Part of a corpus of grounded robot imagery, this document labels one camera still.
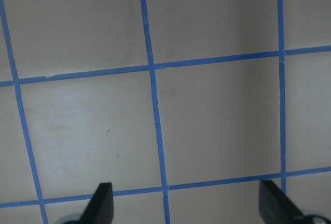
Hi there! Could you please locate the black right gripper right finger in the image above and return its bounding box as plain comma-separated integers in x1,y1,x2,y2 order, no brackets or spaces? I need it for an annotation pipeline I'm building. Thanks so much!
259,180,305,224

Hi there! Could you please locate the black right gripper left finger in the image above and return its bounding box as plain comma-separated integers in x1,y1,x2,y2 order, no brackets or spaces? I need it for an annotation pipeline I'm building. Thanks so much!
78,182,114,224

